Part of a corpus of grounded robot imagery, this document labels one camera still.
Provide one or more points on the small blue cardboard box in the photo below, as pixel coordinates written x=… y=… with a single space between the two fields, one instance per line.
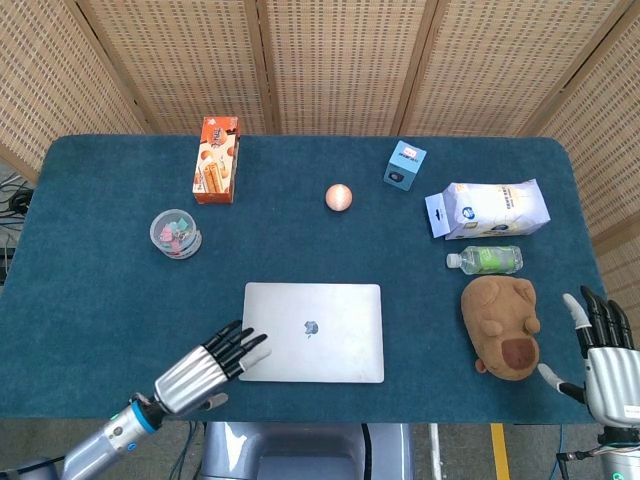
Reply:
x=404 y=167

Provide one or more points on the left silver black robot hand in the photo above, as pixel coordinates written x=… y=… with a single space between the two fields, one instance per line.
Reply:
x=192 y=372

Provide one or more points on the white tissue pack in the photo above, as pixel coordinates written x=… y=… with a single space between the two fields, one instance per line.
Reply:
x=495 y=207

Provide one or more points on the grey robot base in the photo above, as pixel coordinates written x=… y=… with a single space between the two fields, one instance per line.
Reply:
x=300 y=452

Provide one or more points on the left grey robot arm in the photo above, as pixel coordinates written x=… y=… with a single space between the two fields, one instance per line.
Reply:
x=107 y=435

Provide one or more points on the silver laptop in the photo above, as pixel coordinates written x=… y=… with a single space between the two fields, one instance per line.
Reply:
x=330 y=310

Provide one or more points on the clear jar of binder clips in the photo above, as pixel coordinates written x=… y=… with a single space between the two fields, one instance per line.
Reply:
x=176 y=235

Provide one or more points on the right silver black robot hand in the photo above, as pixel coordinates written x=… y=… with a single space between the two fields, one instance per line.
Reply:
x=612 y=380

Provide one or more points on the brown capybara plush toy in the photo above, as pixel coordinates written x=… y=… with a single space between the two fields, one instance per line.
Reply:
x=500 y=320

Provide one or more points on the blue table mat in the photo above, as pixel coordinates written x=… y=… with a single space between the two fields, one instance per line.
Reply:
x=310 y=250

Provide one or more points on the clear bottle with green label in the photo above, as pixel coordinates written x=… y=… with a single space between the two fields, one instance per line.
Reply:
x=492 y=260

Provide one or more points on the orange snack box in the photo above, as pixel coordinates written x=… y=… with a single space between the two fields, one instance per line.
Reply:
x=215 y=165

